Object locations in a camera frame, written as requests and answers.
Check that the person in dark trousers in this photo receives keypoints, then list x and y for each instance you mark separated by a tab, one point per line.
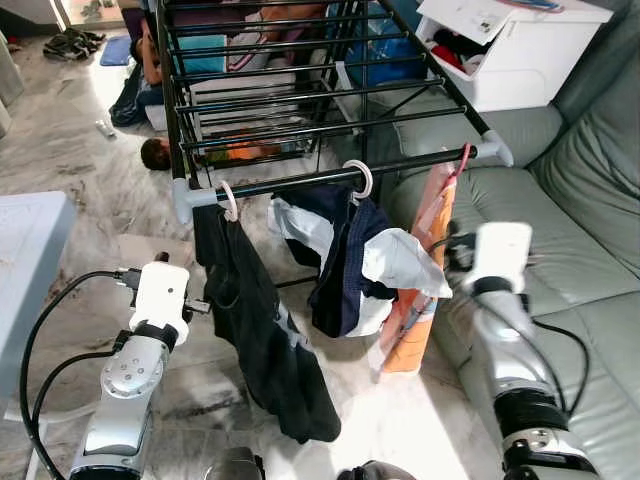
135	100

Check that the blue floor mat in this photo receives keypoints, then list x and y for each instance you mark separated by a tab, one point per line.
116	50

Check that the robot right leg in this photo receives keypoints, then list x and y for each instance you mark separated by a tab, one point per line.
375	472

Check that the black metal drying rack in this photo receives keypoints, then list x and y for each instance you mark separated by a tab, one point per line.
300	179

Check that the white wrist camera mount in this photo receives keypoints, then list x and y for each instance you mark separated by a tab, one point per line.
502	255
160	295

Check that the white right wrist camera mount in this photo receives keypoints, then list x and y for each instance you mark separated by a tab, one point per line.
502	255

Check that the blue container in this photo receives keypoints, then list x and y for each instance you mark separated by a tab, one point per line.
385	55

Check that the pale pink plastic hanger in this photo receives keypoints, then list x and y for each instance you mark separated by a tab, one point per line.
235	205

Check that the robot leg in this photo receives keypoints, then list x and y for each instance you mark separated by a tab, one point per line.
375	472
235	467

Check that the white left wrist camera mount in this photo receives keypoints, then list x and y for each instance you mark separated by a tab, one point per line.
160	295

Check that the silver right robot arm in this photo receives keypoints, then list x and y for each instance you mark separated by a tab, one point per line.
505	350

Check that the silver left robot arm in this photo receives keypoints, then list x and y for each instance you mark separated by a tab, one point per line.
125	375

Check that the white plastic hanger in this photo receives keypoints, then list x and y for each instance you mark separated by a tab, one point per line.
368	180

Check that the orange and white garment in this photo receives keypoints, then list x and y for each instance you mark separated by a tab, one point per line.
410	350

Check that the robot left leg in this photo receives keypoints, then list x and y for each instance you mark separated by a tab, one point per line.
235	467

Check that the white storage box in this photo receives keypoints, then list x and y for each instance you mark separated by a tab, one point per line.
540	65

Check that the grey-green leather sofa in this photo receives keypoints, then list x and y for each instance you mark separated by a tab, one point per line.
580	260

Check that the orange toy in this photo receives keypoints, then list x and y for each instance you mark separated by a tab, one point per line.
248	150

